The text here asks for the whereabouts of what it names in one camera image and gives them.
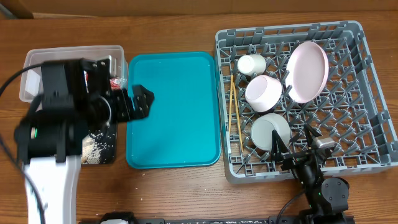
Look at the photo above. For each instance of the pink plate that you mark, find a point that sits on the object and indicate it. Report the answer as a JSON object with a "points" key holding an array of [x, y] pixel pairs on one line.
{"points": [[307, 72]]}

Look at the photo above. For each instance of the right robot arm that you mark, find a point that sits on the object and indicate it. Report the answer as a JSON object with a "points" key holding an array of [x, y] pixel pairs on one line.
{"points": [[327, 197]]}

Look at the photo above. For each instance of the pink small bowl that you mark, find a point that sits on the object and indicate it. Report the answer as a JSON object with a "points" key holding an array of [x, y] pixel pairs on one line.
{"points": [[263, 93]]}

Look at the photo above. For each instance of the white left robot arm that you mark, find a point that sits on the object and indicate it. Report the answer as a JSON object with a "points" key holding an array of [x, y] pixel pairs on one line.
{"points": [[49, 146]]}

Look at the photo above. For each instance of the white cup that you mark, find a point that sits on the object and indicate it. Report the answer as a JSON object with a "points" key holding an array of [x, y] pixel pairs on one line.
{"points": [[250, 64]]}

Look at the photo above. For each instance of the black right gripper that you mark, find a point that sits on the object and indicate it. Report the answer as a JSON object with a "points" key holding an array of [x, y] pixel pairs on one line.
{"points": [[279, 149]]}

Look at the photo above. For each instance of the teal plastic tray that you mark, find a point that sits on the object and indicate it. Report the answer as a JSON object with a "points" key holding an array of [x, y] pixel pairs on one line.
{"points": [[183, 126]]}

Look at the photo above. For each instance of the black tray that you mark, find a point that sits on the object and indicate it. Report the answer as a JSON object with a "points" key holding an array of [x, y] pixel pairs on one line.
{"points": [[109, 146]]}

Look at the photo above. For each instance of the clear plastic bin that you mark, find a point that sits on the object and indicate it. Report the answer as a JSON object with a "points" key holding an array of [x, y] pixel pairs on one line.
{"points": [[31, 82]]}

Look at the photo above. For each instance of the cooked white rice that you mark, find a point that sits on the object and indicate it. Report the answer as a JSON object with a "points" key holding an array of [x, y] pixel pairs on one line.
{"points": [[93, 147]]}

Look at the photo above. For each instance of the red sauce packet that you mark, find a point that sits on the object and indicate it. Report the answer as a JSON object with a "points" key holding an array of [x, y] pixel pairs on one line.
{"points": [[116, 83]]}

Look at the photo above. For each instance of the grey bowl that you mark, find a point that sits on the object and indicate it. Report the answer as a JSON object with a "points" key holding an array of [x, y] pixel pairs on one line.
{"points": [[262, 128]]}

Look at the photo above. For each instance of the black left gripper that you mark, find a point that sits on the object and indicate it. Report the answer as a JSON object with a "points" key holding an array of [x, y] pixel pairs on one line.
{"points": [[124, 109]]}

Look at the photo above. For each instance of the grey dishwasher rack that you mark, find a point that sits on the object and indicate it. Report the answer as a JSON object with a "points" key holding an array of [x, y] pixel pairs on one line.
{"points": [[351, 109]]}

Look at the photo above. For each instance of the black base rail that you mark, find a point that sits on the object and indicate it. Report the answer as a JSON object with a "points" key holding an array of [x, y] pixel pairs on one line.
{"points": [[269, 220]]}

